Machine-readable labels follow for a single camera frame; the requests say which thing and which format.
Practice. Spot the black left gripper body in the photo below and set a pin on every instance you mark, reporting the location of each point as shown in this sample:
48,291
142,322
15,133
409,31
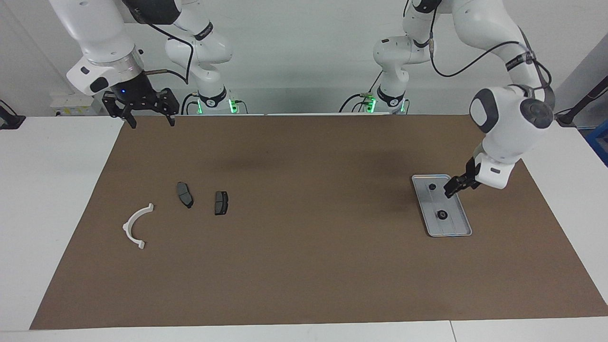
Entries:
471,171

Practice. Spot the black table clamp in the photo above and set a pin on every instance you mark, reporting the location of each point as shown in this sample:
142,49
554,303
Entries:
9,118

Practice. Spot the silver metal tray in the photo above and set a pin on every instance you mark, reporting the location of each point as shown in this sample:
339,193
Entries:
449,225

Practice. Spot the rectangular dark brake pad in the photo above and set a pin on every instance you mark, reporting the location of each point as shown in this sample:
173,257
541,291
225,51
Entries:
221,203

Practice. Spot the brown table mat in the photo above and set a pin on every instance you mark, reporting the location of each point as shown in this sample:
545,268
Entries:
304,261

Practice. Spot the white semicircular bracket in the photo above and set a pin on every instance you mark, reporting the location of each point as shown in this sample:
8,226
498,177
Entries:
127,228

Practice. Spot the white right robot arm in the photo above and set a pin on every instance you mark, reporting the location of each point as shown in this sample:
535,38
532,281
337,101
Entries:
99,33

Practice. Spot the blue box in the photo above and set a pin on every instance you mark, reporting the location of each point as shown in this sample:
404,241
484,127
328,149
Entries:
599,142

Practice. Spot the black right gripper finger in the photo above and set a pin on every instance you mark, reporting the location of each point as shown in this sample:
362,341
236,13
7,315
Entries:
171,104
116,108

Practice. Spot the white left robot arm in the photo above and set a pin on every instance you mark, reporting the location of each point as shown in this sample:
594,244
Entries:
503,123

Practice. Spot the curved dark brake pad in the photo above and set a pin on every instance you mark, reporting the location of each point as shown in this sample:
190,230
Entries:
185,194

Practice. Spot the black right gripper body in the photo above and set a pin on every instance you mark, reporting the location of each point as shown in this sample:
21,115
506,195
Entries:
135,92

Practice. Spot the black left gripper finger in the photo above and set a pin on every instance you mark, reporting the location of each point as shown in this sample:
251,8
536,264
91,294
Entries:
471,185
454,187

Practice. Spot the black bearing gear white centre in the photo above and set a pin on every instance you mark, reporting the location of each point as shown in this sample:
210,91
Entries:
442,214

